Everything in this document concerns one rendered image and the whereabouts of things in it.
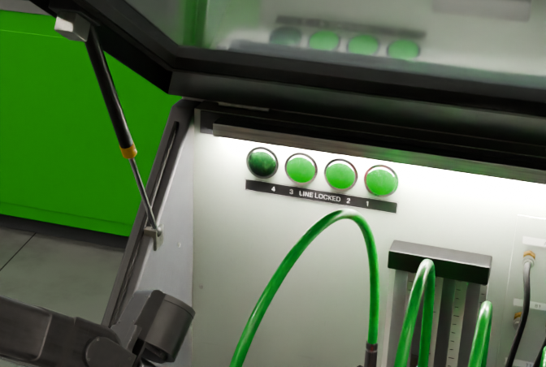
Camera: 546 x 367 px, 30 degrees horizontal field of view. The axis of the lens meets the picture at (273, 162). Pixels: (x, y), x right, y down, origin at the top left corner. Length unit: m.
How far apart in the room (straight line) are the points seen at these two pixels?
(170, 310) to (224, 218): 0.49
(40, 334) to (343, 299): 0.66
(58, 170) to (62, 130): 0.18
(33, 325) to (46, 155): 3.23
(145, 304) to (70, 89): 3.02
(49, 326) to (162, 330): 0.14
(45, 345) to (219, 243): 0.62
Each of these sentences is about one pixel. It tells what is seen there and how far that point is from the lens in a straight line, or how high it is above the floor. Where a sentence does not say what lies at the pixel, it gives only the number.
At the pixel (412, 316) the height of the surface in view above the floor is 1.35.
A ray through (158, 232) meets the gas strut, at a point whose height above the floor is 1.31.
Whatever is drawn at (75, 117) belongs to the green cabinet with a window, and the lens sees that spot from 4.11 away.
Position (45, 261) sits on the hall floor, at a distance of 4.23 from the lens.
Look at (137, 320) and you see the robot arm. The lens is 1.10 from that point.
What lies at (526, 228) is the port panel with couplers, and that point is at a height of 1.34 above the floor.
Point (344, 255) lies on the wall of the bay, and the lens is 1.54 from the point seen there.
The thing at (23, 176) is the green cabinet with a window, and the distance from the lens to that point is 4.33.
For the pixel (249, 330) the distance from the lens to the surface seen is 1.17.
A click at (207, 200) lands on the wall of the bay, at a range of 1.58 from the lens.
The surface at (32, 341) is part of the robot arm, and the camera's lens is 1.02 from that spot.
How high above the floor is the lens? 1.95
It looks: 22 degrees down
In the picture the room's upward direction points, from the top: 2 degrees clockwise
